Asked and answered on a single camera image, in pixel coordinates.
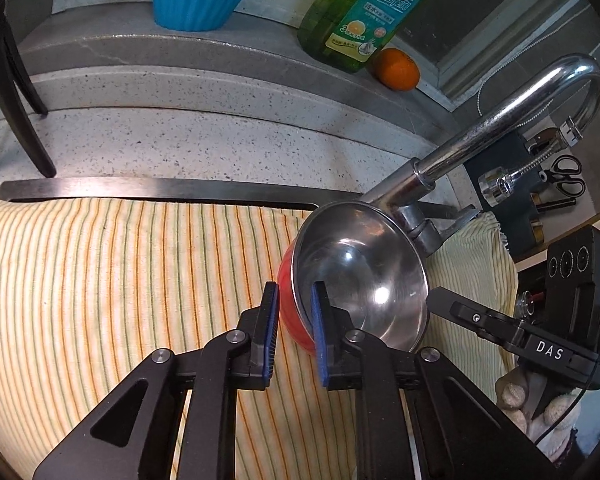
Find red steel bowl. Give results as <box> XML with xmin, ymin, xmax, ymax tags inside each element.
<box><xmin>277</xmin><ymin>200</ymin><xmax>429</xmax><ymax>353</ymax></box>

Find right gloved hand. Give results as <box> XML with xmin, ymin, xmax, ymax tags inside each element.
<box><xmin>495</xmin><ymin>367</ymin><xmax>581</xmax><ymax>463</ymax></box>

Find striped yellow cloth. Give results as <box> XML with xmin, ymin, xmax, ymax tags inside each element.
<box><xmin>0</xmin><ymin>198</ymin><xmax>518</xmax><ymax>479</ymax></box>

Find black scissors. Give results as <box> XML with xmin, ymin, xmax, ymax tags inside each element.
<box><xmin>543</xmin><ymin>155</ymin><xmax>586</xmax><ymax>198</ymax></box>

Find chrome faucet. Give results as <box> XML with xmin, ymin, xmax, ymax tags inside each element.
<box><xmin>362</xmin><ymin>52</ymin><xmax>600</xmax><ymax>256</ymax></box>

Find orange fruit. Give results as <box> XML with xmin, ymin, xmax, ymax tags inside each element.
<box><xmin>372</xmin><ymin>48</ymin><xmax>420</xmax><ymax>91</ymax></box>

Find green dish soap bottle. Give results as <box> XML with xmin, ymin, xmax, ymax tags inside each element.
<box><xmin>297</xmin><ymin>0</ymin><xmax>422</xmax><ymax>73</ymax></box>

